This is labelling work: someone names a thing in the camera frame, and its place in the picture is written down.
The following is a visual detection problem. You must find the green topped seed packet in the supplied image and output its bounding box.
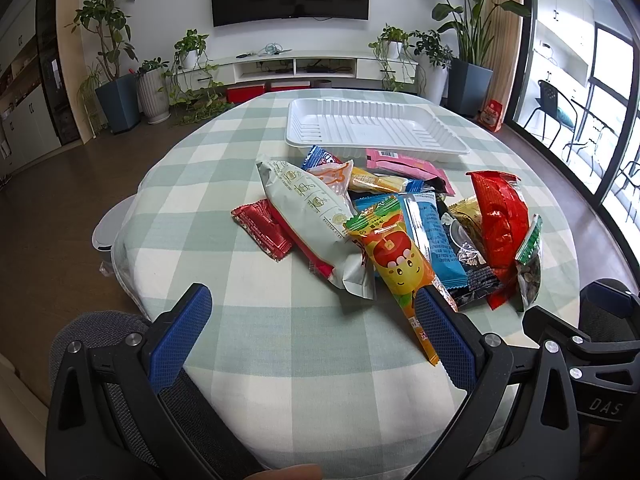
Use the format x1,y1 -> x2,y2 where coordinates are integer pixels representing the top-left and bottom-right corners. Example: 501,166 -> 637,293
515,214 -> 542,310

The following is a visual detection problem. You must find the black snack packet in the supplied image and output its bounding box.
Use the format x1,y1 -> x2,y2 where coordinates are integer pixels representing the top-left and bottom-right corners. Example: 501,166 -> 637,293
440,211 -> 501,309

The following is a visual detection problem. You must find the large red chip bag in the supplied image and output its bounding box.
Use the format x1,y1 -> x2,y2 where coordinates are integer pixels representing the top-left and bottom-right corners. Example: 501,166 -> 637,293
468,170 -> 529,310

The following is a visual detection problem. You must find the orange cartoon snack packet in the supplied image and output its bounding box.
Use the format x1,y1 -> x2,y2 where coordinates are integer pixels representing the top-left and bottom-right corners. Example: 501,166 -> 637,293
344,195 -> 458,365

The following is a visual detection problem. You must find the gold snack packet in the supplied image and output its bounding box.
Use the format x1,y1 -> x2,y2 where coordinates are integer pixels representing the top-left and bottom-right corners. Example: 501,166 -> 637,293
448,196 -> 484,248

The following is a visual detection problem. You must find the blue snack bag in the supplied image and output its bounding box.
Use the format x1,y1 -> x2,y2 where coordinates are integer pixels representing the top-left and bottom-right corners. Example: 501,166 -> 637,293
358,192 -> 466,291

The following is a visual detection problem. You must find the small dark red packet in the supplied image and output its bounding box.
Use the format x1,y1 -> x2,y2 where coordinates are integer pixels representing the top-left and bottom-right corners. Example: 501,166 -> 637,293
230,198 -> 333,278

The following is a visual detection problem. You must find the pale green snack bag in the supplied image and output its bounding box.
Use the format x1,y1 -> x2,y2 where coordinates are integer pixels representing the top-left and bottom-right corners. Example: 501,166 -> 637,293
256,158 -> 375,300

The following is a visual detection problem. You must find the pink wafer packet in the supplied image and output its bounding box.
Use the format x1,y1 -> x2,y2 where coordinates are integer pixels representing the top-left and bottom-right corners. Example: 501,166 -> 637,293
366,148 -> 454,196

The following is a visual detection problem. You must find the clear orange cat packet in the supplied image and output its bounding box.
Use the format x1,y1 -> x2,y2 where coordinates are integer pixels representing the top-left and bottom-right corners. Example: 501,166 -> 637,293
307,160 -> 354,208

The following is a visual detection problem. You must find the blue cake packet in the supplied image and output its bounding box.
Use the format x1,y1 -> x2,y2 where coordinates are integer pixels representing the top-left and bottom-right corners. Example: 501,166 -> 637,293
302,145 -> 424,194

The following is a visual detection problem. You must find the person's left hand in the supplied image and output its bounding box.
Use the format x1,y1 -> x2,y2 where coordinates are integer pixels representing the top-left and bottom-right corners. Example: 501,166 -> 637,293
245,464 -> 323,480

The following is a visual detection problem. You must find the grey office chair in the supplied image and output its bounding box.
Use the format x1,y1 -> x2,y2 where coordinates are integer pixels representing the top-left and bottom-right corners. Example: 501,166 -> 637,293
49,310 -> 151,390

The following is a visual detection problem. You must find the white stool under table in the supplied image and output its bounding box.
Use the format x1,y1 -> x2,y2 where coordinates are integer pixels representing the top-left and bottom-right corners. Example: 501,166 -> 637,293
91,195 -> 134,254

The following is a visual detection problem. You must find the black balcony chair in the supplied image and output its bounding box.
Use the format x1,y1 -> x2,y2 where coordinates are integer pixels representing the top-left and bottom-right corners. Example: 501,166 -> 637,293
523,79 -> 578,148

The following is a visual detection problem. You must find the red bag on floor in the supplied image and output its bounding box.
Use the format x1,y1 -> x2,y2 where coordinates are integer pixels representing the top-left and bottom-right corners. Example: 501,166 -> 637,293
477,99 -> 503,132

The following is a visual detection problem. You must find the white plastic tray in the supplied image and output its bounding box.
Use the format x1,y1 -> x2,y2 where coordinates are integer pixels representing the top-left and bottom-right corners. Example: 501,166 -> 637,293
284,98 -> 470,162

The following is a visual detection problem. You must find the large leaf plant blue pot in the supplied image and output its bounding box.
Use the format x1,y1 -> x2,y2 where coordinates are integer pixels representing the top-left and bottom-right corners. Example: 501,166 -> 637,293
432,0 -> 530,117

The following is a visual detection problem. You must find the tall plant in blue pot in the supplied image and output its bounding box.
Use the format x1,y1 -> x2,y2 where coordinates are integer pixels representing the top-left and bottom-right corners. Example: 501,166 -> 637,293
70,0 -> 140,134

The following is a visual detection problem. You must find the plant in white ribbed pot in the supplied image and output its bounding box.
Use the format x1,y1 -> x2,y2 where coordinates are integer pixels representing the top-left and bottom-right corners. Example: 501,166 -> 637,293
137,58 -> 170,125

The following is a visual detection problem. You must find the trailing plant on console left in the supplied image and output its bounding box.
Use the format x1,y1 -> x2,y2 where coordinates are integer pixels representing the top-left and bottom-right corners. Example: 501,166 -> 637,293
165,28 -> 233,125

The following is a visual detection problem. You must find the trailing plant on console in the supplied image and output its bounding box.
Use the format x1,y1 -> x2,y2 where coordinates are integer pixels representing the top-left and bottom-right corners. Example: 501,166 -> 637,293
165,28 -> 233,125
369,24 -> 416,91

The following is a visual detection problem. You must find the left red storage box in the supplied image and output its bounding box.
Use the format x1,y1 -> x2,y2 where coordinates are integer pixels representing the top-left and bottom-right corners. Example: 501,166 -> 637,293
226,84 -> 266,104

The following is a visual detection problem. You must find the red storage box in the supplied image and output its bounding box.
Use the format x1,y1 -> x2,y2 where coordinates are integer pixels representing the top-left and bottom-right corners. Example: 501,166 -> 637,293
269,80 -> 311,92
226,84 -> 266,104

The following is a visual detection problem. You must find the white tv console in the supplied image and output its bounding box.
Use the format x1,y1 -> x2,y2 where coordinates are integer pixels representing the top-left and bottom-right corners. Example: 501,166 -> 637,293
176,49 -> 419,92

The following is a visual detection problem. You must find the plant in tall white pot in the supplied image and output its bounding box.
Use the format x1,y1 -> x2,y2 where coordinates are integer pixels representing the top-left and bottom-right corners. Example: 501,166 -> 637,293
410,29 -> 454,105

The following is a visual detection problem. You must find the right red storage box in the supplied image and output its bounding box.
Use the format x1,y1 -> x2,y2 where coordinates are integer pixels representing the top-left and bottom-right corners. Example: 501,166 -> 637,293
269,80 -> 311,92

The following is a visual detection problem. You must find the trailing plant on console right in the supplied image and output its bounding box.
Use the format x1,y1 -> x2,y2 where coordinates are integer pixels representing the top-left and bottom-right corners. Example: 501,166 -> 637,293
369,24 -> 416,91

